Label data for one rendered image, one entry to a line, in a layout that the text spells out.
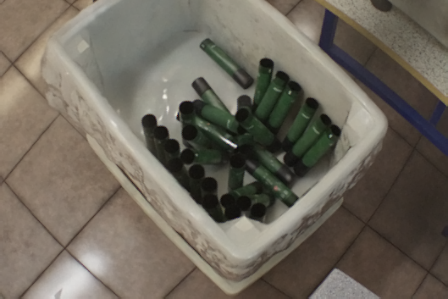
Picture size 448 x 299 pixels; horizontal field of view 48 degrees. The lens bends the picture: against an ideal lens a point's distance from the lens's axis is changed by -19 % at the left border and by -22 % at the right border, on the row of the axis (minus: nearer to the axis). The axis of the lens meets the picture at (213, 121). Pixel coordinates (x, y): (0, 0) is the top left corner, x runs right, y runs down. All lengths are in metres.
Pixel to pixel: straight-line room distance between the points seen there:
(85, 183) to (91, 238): 0.19
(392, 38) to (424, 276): 0.92
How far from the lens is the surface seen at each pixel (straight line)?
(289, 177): 1.26
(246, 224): 1.03
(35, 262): 1.78
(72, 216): 1.78
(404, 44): 1.17
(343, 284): 0.94
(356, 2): 1.19
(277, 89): 1.25
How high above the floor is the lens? 1.65
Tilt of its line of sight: 63 degrees down
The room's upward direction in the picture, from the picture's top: straight up
